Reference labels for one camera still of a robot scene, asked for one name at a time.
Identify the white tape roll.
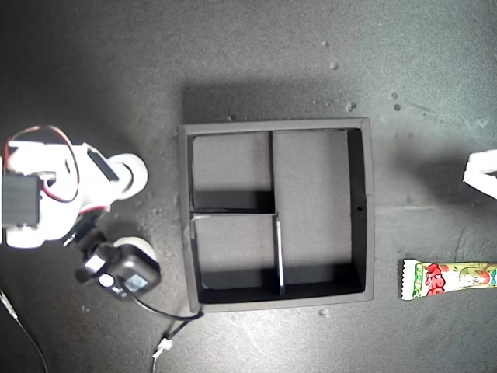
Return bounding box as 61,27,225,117
110,153,149,201
112,235,158,269

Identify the green red snack bar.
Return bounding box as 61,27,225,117
399,258,497,301

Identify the black tray with wells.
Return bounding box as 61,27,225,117
177,117,376,314

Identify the red servo wire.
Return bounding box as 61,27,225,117
2,125,82,204

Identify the black camera cable white connector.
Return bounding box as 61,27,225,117
130,294,205,368

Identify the thin grey cable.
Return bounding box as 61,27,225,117
0,289,50,373

